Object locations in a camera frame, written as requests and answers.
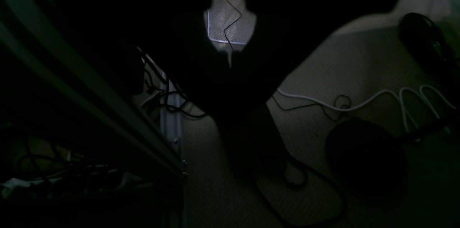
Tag black round floor base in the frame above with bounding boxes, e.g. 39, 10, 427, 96
324, 119, 408, 200

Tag aluminium table frame rail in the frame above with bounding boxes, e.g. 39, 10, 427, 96
0, 0, 183, 180

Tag white cable on floor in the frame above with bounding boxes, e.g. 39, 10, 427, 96
277, 85, 457, 131

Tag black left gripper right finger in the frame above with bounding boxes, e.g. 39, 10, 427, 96
232, 0, 398, 111

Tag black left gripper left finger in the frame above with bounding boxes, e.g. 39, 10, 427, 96
54, 0, 234, 120

